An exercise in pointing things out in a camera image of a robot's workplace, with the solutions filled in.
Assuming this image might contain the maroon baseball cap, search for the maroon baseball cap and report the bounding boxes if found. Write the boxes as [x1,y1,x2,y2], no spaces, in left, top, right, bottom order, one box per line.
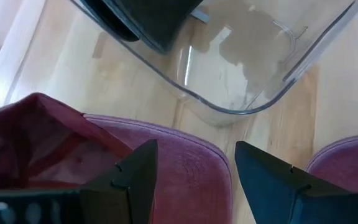
[305,133,358,194]
[0,91,233,224]

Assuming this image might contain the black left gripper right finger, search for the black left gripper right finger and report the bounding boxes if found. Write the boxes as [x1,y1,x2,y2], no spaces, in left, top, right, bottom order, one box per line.
[234,141,358,224]

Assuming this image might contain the clear plastic bin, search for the clear plastic bin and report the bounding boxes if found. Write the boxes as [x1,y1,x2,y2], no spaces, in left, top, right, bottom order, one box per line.
[69,0,358,128]

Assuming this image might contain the black baseball cap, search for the black baseball cap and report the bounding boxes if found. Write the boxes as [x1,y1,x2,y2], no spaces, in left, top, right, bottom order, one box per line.
[78,0,205,56]

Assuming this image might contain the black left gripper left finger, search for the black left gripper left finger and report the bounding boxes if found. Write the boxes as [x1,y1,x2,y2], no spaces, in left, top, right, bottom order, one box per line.
[79,138,159,224]

